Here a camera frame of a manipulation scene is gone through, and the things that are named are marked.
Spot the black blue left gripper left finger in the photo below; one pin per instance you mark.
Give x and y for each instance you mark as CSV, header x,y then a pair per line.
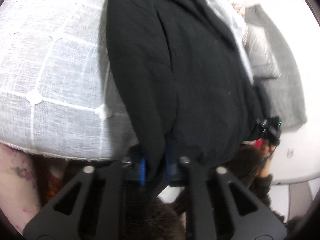
x,y
91,205

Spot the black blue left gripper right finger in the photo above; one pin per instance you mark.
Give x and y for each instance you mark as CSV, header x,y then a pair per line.
x,y
218,205

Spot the large black coat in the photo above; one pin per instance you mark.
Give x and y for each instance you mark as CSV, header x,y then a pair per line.
x,y
178,70

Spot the person's right hand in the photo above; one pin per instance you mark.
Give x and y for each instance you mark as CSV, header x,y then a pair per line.
x,y
266,151

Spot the grey quilted headboard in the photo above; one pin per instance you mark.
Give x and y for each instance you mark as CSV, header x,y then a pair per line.
x,y
285,96

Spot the brown fuzzy right sleeve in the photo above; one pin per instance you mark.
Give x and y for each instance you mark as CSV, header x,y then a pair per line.
x,y
245,166

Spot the grey pillow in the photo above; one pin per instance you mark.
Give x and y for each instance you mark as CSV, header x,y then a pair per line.
x,y
261,57

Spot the floral patterned fabric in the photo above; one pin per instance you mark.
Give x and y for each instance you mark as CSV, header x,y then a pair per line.
x,y
20,200

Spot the light blue grid bedspread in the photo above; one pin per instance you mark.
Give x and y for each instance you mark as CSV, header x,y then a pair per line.
x,y
58,94

